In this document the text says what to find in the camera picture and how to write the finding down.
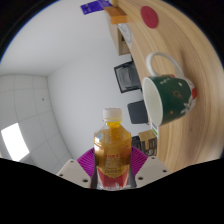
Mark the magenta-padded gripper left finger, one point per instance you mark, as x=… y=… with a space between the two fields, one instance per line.
x=71 y=170

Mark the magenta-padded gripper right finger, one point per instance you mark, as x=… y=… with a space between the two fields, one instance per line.
x=151 y=170

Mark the amber drink bottle white cap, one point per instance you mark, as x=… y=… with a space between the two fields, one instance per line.
x=112 y=153

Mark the white printed pamphlet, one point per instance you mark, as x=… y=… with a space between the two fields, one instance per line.
x=154 y=129

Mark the dark office chair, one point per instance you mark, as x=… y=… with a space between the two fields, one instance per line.
x=138 y=112

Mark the rectangular ceiling light panel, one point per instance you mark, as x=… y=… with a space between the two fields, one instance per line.
x=15 y=141

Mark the green christmas mug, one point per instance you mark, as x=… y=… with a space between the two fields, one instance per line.
x=175 y=96

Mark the grey mesh office chair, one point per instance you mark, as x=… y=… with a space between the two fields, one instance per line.
x=128 y=76

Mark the wooden side desk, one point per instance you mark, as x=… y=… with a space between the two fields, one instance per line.
x=123 y=45

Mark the flat round red coaster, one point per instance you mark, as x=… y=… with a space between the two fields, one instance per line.
x=149 y=16

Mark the orange cardboard box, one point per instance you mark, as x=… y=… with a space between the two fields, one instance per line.
x=116 y=15

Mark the purple upright box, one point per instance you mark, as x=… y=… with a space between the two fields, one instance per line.
x=95 y=6

